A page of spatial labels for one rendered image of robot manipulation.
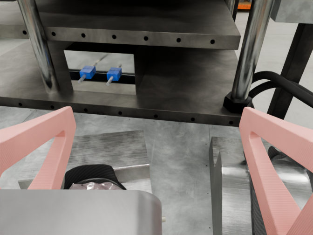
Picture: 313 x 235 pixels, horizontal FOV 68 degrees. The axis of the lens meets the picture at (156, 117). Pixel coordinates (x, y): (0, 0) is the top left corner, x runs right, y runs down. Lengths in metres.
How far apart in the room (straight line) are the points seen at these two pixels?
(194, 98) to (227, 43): 0.24
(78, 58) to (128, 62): 0.20
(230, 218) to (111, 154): 0.27
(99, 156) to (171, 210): 0.20
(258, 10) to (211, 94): 0.37
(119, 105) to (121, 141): 0.37
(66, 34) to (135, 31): 0.26
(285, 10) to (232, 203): 0.67
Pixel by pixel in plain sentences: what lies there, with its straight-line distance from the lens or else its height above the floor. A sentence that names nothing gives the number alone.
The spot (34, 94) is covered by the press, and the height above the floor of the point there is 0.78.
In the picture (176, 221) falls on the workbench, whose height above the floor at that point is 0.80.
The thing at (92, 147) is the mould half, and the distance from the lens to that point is 0.55.
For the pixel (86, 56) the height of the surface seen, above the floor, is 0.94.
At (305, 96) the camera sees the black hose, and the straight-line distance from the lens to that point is 0.82.
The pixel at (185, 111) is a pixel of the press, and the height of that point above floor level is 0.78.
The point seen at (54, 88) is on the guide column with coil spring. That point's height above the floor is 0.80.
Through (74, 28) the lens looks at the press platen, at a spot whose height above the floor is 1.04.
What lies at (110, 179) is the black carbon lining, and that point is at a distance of 0.53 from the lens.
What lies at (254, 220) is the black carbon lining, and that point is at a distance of 0.47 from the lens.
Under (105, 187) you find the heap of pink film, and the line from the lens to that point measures 0.49.
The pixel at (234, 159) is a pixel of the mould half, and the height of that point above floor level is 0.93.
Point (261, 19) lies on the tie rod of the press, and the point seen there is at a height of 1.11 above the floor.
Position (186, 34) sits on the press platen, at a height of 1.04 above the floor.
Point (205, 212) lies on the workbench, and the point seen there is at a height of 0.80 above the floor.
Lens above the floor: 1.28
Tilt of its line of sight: 37 degrees down
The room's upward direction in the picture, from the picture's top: straight up
